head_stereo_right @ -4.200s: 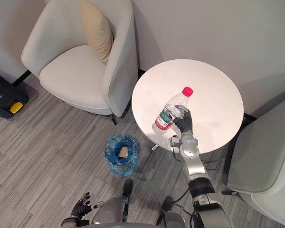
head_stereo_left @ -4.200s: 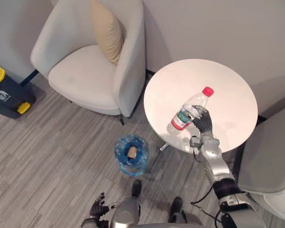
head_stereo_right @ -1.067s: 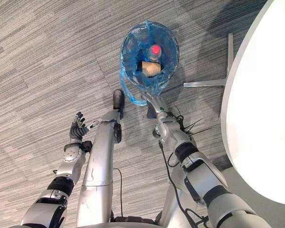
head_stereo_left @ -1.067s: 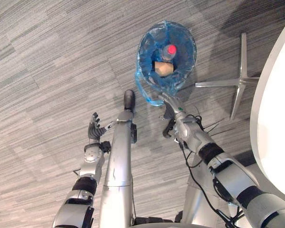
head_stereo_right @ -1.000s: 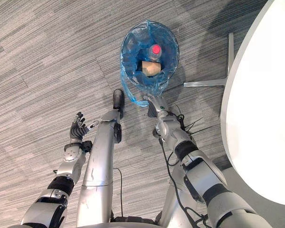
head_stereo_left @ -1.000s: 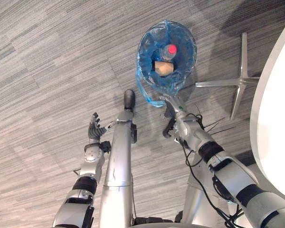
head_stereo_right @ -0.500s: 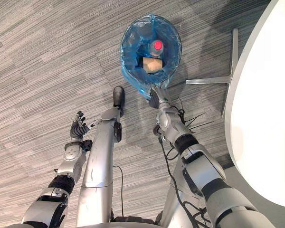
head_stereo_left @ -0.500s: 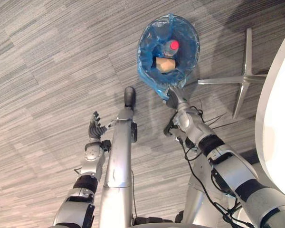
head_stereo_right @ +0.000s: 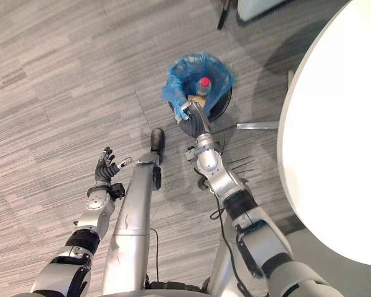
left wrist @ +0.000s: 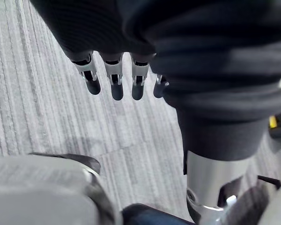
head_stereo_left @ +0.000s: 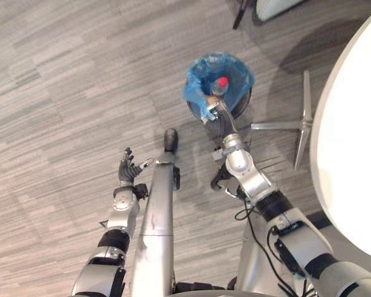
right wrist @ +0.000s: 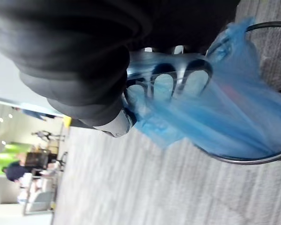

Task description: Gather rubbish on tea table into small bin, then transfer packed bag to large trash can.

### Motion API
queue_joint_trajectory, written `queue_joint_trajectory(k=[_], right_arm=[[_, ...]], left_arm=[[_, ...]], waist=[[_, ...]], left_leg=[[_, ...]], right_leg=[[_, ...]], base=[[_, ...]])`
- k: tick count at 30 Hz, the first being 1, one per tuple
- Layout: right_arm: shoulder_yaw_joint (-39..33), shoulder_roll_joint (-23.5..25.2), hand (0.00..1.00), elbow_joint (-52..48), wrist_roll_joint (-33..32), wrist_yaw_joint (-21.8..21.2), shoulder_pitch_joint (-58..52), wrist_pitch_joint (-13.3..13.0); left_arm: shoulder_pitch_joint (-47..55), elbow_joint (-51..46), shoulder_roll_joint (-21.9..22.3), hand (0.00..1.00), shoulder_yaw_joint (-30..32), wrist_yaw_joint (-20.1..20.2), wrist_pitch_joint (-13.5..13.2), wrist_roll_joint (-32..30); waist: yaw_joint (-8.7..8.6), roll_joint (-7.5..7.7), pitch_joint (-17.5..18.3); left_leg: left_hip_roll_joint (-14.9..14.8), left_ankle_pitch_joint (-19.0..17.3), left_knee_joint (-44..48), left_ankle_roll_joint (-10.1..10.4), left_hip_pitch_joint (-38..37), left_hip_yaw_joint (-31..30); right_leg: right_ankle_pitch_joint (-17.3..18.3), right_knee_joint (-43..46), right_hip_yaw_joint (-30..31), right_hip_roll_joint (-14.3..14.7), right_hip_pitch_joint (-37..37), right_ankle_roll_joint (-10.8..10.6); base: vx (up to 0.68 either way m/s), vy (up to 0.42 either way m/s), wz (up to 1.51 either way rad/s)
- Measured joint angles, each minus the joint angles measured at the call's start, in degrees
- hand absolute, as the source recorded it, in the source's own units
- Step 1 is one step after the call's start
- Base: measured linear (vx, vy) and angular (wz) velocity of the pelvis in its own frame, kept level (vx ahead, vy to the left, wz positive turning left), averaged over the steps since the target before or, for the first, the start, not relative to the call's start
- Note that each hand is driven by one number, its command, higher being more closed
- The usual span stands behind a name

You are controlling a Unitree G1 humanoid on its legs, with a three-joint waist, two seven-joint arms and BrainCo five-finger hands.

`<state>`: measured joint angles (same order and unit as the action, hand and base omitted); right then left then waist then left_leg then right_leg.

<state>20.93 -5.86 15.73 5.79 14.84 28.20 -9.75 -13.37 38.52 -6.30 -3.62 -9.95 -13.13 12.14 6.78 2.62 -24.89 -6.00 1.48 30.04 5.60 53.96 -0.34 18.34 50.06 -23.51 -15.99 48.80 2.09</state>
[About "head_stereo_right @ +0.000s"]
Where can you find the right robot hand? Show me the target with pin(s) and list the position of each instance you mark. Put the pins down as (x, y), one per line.
(194, 121)

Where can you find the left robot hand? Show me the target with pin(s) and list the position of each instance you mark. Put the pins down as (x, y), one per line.
(104, 171)

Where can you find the blue plastic trash bag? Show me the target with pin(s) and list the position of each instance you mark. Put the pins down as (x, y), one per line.
(201, 83)

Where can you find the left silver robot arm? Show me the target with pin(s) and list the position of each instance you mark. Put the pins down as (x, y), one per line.
(80, 235)

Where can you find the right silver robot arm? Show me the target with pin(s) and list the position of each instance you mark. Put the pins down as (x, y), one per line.
(244, 222)

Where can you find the small black trash bin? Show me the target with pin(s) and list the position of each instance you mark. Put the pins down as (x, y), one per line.
(220, 103)

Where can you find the white round tea table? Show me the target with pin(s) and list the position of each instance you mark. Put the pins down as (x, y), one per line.
(337, 133)

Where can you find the brown cardboard scrap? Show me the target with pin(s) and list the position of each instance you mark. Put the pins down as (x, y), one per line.
(198, 99)

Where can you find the plastic bottle with red cap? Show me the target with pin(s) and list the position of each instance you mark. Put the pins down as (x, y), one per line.
(203, 87)

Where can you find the dark robot left foot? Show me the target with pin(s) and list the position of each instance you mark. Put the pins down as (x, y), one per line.
(158, 140)

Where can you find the silver robot left leg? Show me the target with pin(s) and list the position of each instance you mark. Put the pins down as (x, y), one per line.
(131, 222)

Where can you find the silver robot leg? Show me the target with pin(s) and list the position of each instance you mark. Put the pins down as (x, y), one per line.
(131, 222)
(225, 272)

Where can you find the metal table leg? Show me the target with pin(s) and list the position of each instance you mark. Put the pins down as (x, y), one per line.
(257, 125)

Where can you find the black chair leg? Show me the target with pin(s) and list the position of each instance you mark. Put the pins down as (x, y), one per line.
(224, 14)

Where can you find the white furniture base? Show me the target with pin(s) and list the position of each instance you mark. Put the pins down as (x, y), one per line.
(259, 7)

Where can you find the silver robot right leg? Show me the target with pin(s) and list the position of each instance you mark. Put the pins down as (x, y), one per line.
(225, 272)

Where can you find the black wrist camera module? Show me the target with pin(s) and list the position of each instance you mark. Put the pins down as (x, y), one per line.
(117, 191)

